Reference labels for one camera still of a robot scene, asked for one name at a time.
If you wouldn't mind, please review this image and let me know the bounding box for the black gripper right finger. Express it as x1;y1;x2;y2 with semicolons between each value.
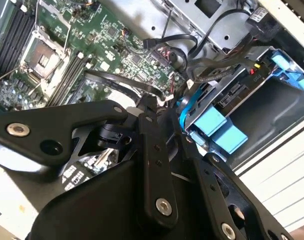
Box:
158;109;295;240

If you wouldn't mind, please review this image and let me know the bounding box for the black disk wire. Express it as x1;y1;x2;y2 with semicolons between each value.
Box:
85;69;167;103

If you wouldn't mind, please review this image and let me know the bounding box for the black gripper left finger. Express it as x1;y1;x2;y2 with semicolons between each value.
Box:
0;96;179;230

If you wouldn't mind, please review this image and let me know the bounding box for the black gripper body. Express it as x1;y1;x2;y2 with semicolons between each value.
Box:
29;159;216;240

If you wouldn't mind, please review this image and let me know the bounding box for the black sleeved power wire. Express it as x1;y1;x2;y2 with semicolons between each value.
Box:
186;47;271;85

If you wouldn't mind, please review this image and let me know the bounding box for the hard disk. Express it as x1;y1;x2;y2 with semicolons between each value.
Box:
181;46;304;161

